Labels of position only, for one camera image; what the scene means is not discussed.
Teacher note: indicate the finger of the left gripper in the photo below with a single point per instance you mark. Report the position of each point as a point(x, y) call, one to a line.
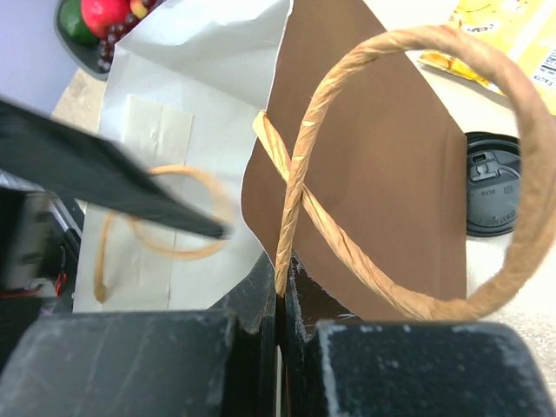
point(72, 162)

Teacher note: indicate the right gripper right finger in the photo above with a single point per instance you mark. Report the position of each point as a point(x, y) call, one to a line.
point(337, 364)

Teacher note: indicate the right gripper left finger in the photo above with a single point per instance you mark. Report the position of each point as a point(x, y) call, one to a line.
point(216, 362)

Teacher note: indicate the brown paper bag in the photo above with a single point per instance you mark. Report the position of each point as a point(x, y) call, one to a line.
point(329, 144)

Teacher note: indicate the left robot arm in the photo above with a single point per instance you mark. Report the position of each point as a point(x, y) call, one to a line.
point(25, 226)

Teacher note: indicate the black fruit tray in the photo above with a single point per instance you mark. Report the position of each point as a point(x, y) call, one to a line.
point(84, 57)

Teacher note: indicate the purple grapes bunch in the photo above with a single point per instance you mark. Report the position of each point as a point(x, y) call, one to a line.
point(138, 11)

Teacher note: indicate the green lime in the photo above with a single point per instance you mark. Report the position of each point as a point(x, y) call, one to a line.
point(73, 25)

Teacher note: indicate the red apple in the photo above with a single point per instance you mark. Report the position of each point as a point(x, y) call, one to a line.
point(99, 15)

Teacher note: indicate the yellow snack bag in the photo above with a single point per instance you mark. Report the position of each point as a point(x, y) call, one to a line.
point(524, 30)

